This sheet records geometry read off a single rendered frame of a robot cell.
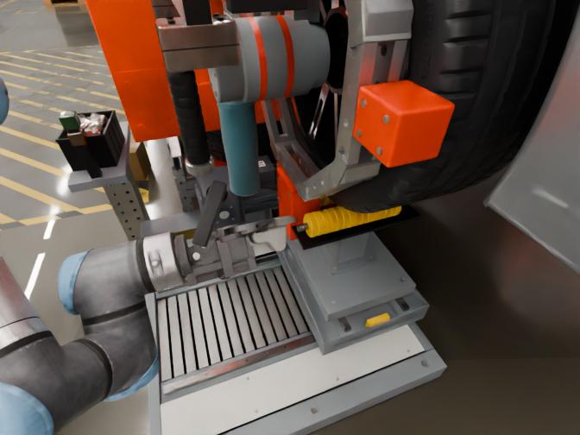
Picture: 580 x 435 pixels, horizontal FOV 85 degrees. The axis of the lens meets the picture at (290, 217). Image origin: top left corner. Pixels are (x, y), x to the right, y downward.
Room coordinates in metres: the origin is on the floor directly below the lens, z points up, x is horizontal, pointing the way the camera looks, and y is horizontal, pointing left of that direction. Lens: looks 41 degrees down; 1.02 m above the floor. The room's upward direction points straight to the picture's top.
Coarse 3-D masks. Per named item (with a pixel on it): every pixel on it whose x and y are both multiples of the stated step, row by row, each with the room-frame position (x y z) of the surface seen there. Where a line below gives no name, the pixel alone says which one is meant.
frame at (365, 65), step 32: (352, 0) 0.43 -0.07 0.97; (384, 0) 0.42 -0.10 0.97; (352, 32) 0.43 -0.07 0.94; (384, 32) 0.41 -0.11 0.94; (352, 64) 0.42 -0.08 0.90; (384, 64) 0.43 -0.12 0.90; (352, 96) 0.41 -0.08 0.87; (288, 128) 0.79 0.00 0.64; (352, 128) 0.41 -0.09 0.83; (288, 160) 0.67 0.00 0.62; (352, 160) 0.41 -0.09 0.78; (320, 192) 0.48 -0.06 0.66
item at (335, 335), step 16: (288, 256) 0.77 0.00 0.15; (288, 272) 0.71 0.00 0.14; (304, 288) 0.63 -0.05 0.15; (416, 288) 0.62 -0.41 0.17; (304, 304) 0.57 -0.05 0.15; (384, 304) 0.57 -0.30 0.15; (400, 304) 0.55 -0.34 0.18; (416, 304) 0.57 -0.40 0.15; (320, 320) 0.52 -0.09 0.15; (336, 320) 0.50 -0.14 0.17; (352, 320) 0.52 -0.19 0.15; (368, 320) 0.50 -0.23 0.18; (384, 320) 0.50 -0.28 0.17; (400, 320) 0.52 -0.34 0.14; (416, 320) 0.54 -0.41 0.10; (320, 336) 0.46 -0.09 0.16; (336, 336) 0.47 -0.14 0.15; (352, 336) 0.46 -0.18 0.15; (368, 336) 0.48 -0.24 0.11
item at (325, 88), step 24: (336, 0) 0.71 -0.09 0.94; (336, 24) 0.76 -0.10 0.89; (336, 48) 0.77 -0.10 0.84; (408, 48) 0.46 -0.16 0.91; (336, 72) 0.74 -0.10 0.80; (312, 96) 0.87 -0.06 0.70; (336, 96) 0.67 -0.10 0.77; (312, 120) 0.82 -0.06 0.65; (336, 120) 0.66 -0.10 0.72; (312, 144) 0.74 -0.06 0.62; (336, 144) 0.65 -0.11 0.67
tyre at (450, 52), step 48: (432, 0) 0.43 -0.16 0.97; (480, 0) 0.41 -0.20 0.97; (528, 0) 0.43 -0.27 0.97; (576, 0) 0.46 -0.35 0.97; (432, 48) 0.42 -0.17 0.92; (480, 48) 0.40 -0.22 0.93; (528, 48) 0.43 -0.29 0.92; (480, 96) 0.40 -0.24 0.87; (528, 96) 0.43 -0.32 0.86; (480, 144) 0.42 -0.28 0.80; (336, 192) 0.59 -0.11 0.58; (384, 192) 0.44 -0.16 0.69; (432, 192) 0.46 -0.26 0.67
